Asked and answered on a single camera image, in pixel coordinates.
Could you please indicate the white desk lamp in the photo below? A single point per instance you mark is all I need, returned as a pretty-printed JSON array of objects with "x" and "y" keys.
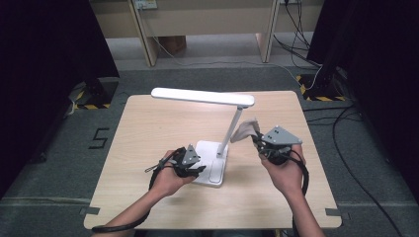
[{"x": 204, "y": 96}]

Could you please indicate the black yellow striped stand base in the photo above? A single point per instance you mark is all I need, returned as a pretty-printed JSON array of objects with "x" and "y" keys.
[
  {"x": 95, "y": 95},
  {"x": 321, "y": 92}
]

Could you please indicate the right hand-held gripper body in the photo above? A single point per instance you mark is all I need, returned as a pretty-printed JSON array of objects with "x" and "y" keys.
[{"x": 280, "y": 136}]

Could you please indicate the black curtain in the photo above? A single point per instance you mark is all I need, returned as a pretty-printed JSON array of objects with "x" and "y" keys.
[
  {"x": 42, "y": 82},
  {"x": 385, "y": 82}
]

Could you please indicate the grey tape piece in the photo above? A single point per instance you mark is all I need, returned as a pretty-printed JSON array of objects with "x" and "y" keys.
[
  {"x": 90, "y": 211},
  {"x": 334, "y": 212}
]

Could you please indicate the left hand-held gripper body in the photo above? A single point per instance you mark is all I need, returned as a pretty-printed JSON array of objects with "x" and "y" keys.
[{"x": 189, "y": 158}]

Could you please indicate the beige cloth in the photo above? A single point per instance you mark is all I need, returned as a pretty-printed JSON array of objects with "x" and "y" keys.
[{"x": 245, "y": 130}]

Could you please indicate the person's right hand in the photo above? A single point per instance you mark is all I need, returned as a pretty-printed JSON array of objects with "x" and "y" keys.
[{"x": 286, "y": 176}]

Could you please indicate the person's left hand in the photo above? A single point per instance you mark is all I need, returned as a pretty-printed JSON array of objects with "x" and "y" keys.
[{"x": 168, "y": 181}]

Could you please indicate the beige wooden desk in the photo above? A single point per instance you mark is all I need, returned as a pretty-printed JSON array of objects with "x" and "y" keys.
[{"x": 204, "y": 19}]

